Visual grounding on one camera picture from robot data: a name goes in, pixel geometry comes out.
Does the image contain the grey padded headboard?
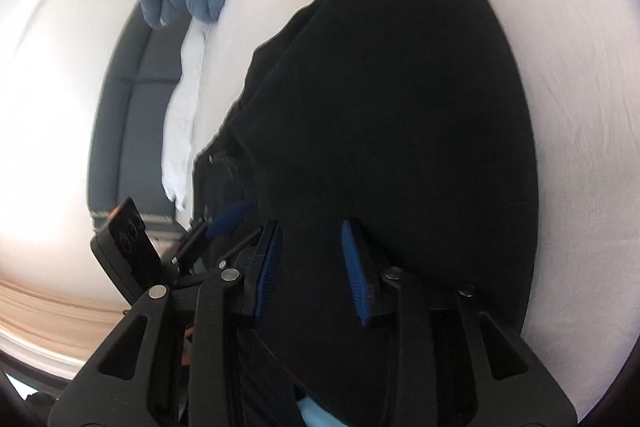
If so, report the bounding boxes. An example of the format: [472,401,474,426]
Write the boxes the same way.
[87,2,193,233]

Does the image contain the black pants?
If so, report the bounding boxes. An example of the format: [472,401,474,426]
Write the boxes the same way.
[187,0,541,427]

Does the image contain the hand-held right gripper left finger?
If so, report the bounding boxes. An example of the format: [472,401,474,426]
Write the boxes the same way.
[47,219,283,427]

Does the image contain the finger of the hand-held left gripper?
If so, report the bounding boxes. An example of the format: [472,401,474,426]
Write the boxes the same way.
[172,228,267,286]
[174,201,257,264]

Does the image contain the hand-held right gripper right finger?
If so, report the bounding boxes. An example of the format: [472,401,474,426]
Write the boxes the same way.
[341,218,581,427]

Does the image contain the light blue cloth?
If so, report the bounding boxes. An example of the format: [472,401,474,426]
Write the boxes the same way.
[297,398,346,427]

